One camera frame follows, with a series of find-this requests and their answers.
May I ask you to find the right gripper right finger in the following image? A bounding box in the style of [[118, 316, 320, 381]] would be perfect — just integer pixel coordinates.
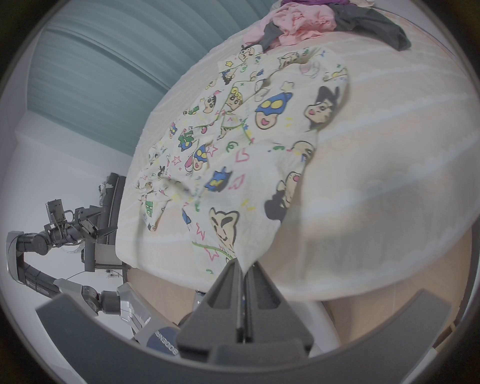
[[244, 262, 314, 358]]

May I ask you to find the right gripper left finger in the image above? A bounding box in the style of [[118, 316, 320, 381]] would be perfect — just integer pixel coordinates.
[[176, 260, 241, 361]]

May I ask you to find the white printed pyjama top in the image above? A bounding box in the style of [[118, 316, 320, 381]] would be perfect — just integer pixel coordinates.
[[135, 43, 351, 278]]

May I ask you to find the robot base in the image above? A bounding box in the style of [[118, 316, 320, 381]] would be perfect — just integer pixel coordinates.
[[114, 281, 340, 355]]

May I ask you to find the bed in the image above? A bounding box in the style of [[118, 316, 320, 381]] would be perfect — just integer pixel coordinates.
[[114, 0, 480, 304]]

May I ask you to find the blue-green curtain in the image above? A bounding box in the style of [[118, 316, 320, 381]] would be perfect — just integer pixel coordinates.
[[28, 0, 286, 158]]

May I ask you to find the dark grey garment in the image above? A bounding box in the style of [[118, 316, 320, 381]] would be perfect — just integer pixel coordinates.
[[262, 20, 299, 52]]

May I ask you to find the pink garment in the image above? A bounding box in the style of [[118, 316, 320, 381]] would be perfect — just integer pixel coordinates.
[[243, 2, 338, 46]]

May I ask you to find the black garment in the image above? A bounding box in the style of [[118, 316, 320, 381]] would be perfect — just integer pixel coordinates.
[[330, 4, 412, 52]]

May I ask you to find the purple garment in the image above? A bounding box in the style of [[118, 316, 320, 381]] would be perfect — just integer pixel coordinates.
[[279, 0, 355, 9]]

